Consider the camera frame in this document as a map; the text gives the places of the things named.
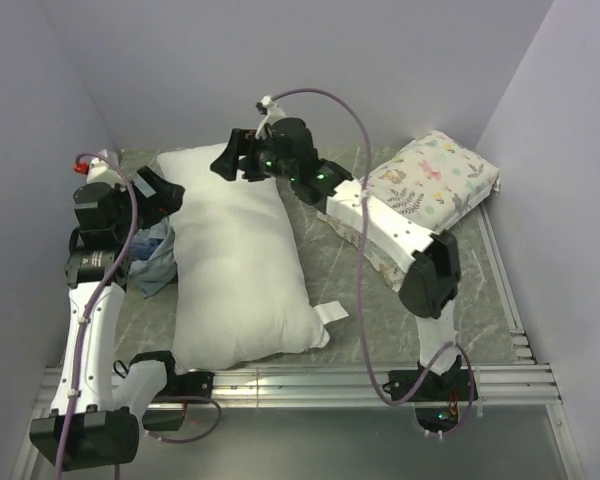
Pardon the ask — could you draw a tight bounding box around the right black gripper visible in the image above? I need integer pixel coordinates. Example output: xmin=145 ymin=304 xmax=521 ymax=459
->
xmin=210 ymin=129 xmax=298 ymax=184

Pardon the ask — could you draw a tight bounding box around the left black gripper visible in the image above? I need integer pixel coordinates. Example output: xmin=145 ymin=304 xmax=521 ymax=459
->
xmin=111 ymin=166 xmax=184 ymax=242

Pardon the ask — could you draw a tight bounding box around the blue pillowcase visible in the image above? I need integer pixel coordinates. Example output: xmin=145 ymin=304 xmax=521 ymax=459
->
xmin=129 ymin=218 xmax=177 ymax=298

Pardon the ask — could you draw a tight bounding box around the white pillow insert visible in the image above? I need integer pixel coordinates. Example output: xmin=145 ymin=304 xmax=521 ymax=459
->
xmin=157 ymin=144 xmax=348 ymax=371

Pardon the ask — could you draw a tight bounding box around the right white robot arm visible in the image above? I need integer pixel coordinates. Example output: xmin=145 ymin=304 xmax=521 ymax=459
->
xmin=210 ymin=117 xmax=461 ymax=400

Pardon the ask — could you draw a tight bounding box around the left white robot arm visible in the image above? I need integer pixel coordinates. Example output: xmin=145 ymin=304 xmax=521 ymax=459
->
xmin=29 ymin=167 xmax=185 ymax=475

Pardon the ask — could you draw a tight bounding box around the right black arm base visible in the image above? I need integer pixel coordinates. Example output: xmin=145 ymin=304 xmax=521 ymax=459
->
xmin=383 ymin=356 xmax=478 ymax=439

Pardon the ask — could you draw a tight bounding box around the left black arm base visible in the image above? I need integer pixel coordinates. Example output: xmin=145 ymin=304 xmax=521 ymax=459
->
xmin=142 ymin=371 xmax=215 ymax=432

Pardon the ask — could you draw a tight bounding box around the floral patterned pillow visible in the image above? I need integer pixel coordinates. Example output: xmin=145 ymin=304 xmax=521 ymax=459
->
xmin=317 ymin=129 xmax=502 ymax=293

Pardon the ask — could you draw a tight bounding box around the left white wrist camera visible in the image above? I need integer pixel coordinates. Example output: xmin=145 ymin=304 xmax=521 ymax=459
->
xmin=73 ymin=154 xmax=124 ymax=186

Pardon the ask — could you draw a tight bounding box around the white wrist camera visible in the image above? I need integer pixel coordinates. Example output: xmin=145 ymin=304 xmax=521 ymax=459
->
xmin=73 ymin=154 xmax=124 ymax=186
xmin=255 ymin=95 xmax=286 ymax=140

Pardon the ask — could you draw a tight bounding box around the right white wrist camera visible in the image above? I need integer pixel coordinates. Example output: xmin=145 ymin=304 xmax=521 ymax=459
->
xmin=255 ymin=95 xmax=286 ymax=140

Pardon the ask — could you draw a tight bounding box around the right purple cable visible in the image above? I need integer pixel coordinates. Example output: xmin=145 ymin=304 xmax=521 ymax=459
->
xmin=274 ymin=88 xmax=476 ymax=441

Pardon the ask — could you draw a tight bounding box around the aluminium mounting rail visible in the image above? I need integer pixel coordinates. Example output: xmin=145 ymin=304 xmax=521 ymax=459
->
xmin=34 ymin=364 xmax=564 ymax=411

